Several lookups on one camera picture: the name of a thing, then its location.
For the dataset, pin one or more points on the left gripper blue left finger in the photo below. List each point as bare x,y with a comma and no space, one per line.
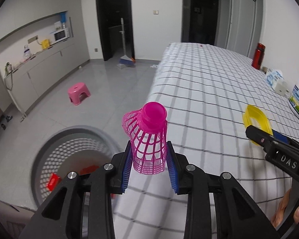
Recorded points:
126,170

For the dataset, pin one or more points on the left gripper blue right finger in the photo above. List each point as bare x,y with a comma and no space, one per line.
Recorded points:
172,162

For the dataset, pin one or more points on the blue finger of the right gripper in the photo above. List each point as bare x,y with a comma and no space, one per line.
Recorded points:
280,137
261,137

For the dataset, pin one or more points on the yellow plastic ring lid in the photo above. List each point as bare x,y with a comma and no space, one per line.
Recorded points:
256,117

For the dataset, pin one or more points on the pink plastic shuttlecock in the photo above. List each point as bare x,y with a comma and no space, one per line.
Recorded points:
147,131

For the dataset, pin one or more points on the grey perforated trash basket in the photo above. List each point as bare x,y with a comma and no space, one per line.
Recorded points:
71,149

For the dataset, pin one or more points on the person's right hand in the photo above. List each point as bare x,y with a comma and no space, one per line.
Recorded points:
285,208

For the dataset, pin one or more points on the tissue pack blue white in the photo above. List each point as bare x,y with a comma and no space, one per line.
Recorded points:
276,81

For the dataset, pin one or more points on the checkered white tablecloth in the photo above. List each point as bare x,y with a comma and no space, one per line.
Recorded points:
205,90

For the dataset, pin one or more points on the red thermos bottle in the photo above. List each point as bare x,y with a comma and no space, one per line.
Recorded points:
258,56

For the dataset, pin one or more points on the pink plastic stool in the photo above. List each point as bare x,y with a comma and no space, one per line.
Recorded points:
77,92

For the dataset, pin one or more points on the blue broom with dustpan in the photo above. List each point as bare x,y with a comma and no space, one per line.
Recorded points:
124,60

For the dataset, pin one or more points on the white microwave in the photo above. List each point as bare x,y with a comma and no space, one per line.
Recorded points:
60,35

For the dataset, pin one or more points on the yellow box on counter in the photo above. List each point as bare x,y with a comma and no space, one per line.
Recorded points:
45,44

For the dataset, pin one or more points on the white bottle on counter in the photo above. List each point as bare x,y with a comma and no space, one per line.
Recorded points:
27,53

